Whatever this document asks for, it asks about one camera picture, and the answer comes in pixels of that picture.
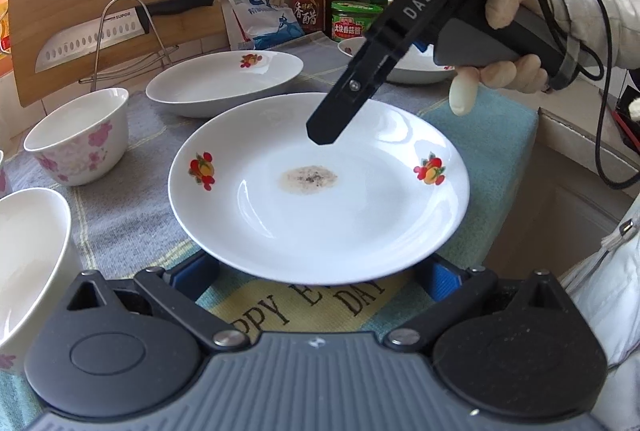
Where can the person's right hand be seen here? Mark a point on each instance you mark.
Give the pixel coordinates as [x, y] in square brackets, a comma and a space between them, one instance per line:
[510, 76]

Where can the white and blue bag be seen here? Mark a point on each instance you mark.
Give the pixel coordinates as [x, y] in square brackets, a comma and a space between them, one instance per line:
[260, 21]

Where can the large white bowl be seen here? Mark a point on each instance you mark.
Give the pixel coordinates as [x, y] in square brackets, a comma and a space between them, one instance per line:
[25, 261]

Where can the orange package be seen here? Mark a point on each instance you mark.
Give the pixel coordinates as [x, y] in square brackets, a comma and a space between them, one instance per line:
[4, 36]

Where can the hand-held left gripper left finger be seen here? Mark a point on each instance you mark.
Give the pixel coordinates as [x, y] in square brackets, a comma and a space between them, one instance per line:
[197, 272]

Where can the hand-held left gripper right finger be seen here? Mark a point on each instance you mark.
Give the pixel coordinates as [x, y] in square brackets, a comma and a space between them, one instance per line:
[440, 279]

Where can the white plate with fruit print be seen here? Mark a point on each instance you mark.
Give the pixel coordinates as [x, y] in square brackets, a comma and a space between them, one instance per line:
[300, 231]

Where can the kitchen sink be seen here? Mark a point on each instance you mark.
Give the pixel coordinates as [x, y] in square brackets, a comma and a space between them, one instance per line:
[565, 191]

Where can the grey checked table cloth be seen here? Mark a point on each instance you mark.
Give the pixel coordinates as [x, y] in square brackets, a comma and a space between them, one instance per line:
[135, 211]

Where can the deep white plate fruit print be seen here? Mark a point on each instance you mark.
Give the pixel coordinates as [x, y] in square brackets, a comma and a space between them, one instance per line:
[210, 86]

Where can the white bowl pink flower print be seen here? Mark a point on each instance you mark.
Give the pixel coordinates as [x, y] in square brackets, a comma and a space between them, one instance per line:
[75, 146]
[3, 176]

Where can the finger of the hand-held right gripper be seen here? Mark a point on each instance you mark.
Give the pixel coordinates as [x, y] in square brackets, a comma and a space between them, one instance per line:
[340, 111]

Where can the person's right forearm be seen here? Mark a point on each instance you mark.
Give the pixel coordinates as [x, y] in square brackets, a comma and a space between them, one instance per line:
[600, 11]

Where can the person's white jacket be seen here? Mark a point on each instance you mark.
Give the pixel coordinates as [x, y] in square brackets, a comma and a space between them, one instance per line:
[615, 311]

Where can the red and black object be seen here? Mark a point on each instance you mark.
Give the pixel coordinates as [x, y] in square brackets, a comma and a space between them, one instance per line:
[627, 131]

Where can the green lid sauce jar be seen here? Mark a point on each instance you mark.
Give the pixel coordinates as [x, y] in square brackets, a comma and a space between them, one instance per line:
[352, 23]

